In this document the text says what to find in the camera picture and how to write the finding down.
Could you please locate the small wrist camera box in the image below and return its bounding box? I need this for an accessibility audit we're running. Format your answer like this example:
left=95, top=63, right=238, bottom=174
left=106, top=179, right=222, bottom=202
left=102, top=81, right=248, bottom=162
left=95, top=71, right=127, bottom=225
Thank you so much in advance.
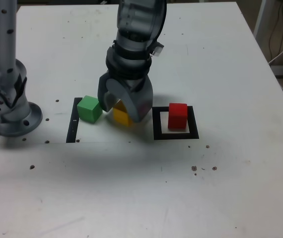
left=151, top=42, right=164, bottom=57

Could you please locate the red cube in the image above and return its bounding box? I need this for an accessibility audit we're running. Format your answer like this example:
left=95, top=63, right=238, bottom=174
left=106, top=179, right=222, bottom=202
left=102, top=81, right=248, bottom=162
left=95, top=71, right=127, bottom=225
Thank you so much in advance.
left=168, top=103, right=188, bottom=130

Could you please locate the white frame post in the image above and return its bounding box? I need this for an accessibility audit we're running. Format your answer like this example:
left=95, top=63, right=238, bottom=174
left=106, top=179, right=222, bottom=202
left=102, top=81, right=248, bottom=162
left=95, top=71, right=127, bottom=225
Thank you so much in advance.
left=253, top=0, right=275, bottom=38

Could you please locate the black tape strip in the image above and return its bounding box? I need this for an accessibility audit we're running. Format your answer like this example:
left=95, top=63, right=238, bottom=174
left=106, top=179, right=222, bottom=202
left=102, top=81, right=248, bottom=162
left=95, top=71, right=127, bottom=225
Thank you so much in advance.
left=66, top=97, right=83, bottom=144

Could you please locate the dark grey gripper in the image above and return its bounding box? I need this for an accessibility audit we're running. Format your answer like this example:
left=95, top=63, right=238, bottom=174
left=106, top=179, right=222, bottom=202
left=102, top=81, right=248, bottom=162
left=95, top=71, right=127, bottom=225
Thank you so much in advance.
left=97, top=73, right=154, bottom=123

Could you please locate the yellow cube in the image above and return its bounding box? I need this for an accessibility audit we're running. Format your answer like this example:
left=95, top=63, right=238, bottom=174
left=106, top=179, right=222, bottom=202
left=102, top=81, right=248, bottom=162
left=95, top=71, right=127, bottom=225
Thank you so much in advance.
left=113, top=100, right=134, bottom=127

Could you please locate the green cube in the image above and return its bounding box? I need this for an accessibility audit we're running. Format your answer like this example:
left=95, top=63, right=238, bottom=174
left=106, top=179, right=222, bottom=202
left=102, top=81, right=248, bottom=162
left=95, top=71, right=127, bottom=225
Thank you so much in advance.
left=76, top=95, right=104, bottom=124

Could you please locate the black tape square outline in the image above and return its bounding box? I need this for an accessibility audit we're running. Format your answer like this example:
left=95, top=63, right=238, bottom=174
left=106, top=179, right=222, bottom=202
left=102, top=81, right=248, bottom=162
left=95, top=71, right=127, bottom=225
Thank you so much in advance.
left=151, top=106, right=200, bottom=141

